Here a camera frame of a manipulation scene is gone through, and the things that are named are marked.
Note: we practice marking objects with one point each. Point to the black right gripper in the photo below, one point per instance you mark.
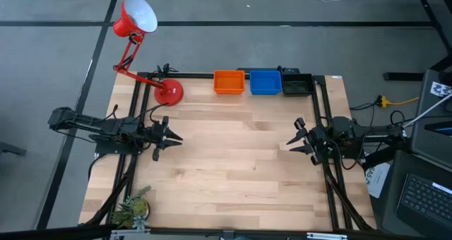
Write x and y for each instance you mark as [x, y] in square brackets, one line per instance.
[316, 143]

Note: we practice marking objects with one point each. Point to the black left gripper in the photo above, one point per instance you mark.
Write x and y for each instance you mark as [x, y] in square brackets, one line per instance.
[159, 137]

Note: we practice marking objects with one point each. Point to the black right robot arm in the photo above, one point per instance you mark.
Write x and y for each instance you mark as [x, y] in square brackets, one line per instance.
[356, 132]

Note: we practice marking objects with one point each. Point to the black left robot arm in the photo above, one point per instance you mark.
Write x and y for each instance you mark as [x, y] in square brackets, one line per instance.
[102, 127]

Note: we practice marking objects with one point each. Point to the red desk lamp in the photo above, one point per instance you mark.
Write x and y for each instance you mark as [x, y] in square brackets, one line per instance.
[169, 91]

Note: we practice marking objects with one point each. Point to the small green potted plant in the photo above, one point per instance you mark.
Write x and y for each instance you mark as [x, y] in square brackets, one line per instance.
[134, 208]

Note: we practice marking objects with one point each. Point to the black bar-shaped device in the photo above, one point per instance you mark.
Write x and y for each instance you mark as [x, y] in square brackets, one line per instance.
[261, 70]

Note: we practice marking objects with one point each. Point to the white paper sheet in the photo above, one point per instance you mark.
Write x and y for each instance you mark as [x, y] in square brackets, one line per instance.
[376, 180]

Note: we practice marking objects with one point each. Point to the black cart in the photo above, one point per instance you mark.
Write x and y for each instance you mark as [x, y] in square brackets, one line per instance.
[392, 211]

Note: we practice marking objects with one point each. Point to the white rod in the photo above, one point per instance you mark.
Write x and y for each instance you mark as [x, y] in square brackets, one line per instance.
[427, 111]

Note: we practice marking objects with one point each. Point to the black laptop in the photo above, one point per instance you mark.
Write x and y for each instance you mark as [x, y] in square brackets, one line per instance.
[425, 199]

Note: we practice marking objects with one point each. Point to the black white marker sticker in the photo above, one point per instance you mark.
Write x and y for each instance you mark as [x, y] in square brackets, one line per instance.
[439, 89]

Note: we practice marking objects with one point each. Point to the black crossbar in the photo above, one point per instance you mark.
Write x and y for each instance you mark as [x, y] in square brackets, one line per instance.
[53, 233]

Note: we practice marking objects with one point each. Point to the grey chair base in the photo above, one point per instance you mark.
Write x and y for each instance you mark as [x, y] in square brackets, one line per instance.
[10, 149]

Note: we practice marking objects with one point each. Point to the black table leg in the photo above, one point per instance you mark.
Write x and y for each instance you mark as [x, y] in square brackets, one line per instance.
[429, 10]

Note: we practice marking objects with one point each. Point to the black metal table frame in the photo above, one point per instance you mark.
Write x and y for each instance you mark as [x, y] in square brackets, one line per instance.
[319, 102]

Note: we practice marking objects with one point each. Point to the small black clamp mount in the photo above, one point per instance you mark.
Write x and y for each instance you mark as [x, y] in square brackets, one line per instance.
[165, 70]

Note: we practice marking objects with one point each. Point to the silver metal bracket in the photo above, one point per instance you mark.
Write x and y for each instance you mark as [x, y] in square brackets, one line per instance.
[326, 236]
[127, 235]

